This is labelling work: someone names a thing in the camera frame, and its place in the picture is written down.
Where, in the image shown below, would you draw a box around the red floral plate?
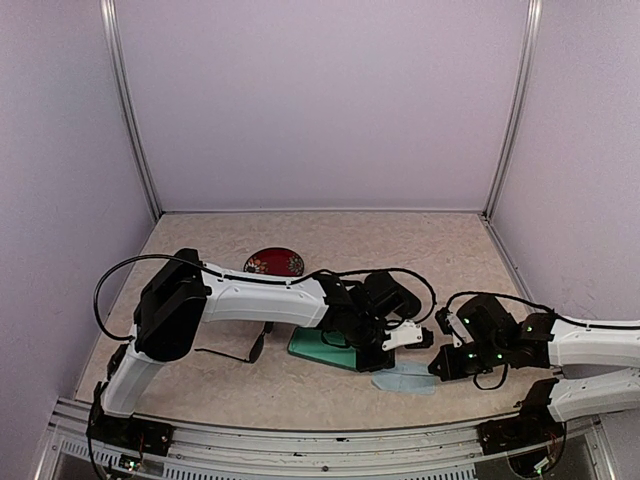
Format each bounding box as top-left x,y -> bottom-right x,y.
243,247 -> 305,277

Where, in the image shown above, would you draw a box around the blue cloth pouch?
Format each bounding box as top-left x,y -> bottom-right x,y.
371,361 -> 436,395

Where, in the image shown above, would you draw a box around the left metal corner post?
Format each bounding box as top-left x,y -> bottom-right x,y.
99,0 -> 164,223

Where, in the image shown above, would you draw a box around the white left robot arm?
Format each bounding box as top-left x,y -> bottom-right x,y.
94,248 -> 433,445

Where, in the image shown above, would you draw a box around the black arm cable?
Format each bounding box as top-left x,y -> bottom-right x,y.
92,253 -> 439,346
442,289 -> 640,331

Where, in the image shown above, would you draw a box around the right metal corner post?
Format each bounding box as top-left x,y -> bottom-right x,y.
482,0 -> 543,223

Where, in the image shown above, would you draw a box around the blue-grey hard glasses case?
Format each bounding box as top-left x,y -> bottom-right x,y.
287,328 -> 356,372

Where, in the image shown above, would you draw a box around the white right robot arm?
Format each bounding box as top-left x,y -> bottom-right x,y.
428,291 -> 639,444

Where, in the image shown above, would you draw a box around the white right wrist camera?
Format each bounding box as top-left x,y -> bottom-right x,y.
435,307 -> 467,347

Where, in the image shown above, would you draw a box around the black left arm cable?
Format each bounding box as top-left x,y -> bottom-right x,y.
92,253 -> 439,346

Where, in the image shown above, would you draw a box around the black glasses case beige lining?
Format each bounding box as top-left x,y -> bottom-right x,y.
395,287 -> 422,319

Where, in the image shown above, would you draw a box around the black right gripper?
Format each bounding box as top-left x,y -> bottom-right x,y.
428,337 -> 507,382

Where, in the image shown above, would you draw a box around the metal corner post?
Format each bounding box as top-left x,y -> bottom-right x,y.
482,0 -> 543,223
99,0 -> 164,223

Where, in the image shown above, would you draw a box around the black frame sunglasses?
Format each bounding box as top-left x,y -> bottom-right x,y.
195,322 -> 274,364

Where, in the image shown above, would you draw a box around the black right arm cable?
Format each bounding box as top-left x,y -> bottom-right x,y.
442,289 -> 640,331

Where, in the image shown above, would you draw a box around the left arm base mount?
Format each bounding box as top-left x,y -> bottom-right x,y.
87,403 -> 175,457

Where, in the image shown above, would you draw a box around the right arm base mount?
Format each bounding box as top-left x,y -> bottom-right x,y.
477,378 -> 566,455

